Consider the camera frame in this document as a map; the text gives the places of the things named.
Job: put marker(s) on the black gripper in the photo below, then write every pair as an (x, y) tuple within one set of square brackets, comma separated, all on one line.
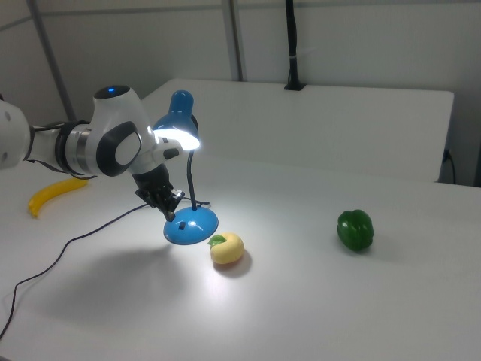
[(150, 182)]

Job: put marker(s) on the yellow peach with green leaf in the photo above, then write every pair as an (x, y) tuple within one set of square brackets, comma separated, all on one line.
[(227, 250)]

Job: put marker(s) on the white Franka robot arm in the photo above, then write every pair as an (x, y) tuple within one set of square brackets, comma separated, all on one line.
[(120, 150)]

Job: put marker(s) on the green bell pepper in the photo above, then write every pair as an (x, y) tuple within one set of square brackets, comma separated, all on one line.
[(355, 231)]

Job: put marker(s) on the yellow banana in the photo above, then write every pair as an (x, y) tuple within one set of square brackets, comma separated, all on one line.
[(45, 193)]

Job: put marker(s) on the blue desk lamp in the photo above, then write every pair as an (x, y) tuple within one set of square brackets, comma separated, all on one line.
[(191, 225)]

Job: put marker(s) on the black camera pole with clamp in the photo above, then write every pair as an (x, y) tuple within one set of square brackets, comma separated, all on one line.
[(292, 37)]

